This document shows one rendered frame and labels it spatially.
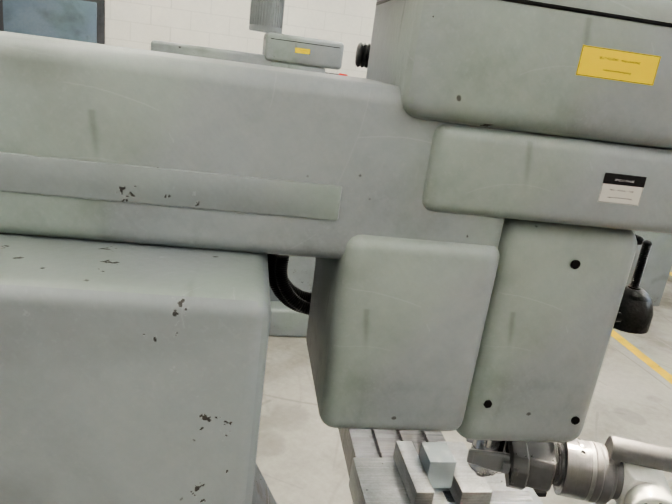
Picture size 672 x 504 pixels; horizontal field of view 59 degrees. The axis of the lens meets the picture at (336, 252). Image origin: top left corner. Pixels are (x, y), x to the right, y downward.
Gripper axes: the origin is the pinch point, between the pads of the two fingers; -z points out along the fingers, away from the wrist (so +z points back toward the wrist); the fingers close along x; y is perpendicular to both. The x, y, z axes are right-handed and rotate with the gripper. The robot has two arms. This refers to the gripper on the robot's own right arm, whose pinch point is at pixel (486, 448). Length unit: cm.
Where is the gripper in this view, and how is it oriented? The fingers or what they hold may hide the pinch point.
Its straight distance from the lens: 99.7
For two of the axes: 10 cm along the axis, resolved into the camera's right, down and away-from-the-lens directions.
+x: -1.9, 2.8, -9.4
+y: -1.2, 9.5, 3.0
